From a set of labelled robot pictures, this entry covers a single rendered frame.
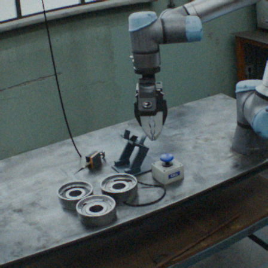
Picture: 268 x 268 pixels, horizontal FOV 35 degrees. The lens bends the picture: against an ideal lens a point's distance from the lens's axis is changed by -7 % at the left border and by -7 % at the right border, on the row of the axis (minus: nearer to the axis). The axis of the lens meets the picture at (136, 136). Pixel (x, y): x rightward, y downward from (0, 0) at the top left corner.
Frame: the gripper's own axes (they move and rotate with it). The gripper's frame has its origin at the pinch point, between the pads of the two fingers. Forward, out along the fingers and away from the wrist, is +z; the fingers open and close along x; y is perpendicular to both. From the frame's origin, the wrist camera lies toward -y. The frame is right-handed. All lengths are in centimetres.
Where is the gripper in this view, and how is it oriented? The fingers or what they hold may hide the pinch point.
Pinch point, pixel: (153, 137)
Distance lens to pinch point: 126.5
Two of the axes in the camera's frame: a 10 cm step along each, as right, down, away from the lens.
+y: 0.3, -4.1, 9.1
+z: 0.9, 9.1, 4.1
